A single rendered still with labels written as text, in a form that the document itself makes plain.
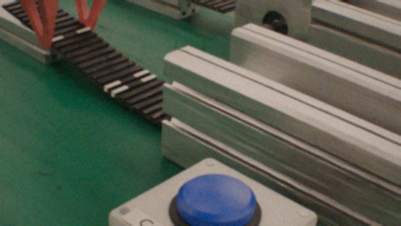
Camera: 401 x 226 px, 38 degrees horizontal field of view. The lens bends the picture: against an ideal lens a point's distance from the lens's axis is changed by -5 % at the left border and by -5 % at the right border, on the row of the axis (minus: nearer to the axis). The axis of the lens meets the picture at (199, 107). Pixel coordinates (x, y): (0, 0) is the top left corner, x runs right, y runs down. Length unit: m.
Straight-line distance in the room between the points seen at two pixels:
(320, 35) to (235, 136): 0.20
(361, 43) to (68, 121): 0.27
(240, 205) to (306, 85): 0.16
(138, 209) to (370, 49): 0.30
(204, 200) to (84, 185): 0.15
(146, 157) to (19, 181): 0.10
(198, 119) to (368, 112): 0.12
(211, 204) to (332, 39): 0.30
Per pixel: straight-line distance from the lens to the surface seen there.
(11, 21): 0.66
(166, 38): 0.67
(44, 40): 0.59
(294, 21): 0.58
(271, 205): 0.32
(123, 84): 0.54
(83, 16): 0.62
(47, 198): 0.42
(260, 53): 0.46
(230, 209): 0.29
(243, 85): 0.38
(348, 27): 0.55
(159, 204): 0.32
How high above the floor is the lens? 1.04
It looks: 29 degrees down
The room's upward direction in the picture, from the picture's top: 3 degrees clockwise
